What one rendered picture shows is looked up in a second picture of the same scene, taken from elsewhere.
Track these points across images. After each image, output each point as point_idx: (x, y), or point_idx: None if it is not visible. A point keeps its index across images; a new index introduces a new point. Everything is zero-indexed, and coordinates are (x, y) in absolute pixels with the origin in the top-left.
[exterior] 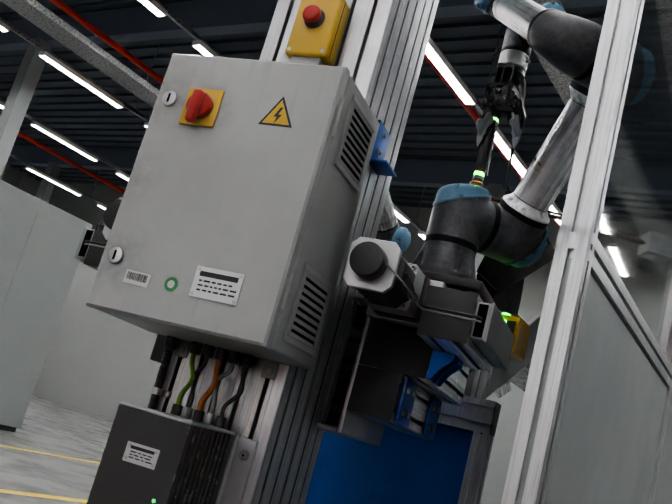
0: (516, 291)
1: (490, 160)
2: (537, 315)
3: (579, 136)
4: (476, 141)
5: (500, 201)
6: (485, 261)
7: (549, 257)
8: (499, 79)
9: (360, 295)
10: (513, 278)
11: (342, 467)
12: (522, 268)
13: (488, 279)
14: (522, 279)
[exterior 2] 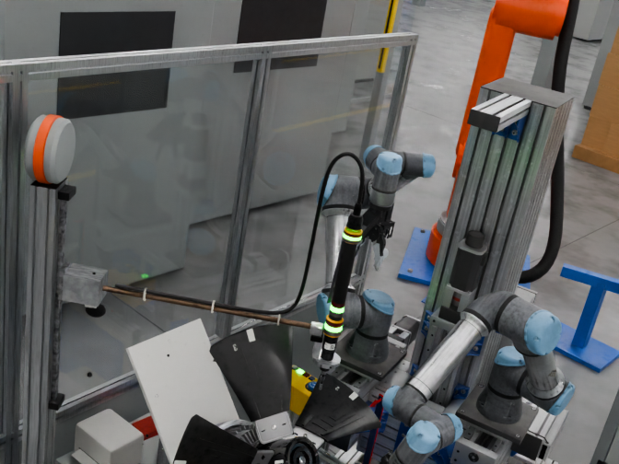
0: (192, 442)
1: (332, 284)
2: (230, 398)
3: (371, 248)
4: (379, 267)
5: (355, 292)
6: (286, 392)
7: (217, 353)
8: (387, 214)
9: (408, 362)
10: (244, 396)
11: None
12: (241, 380)
13: (271, 411)
14: (192, 423)
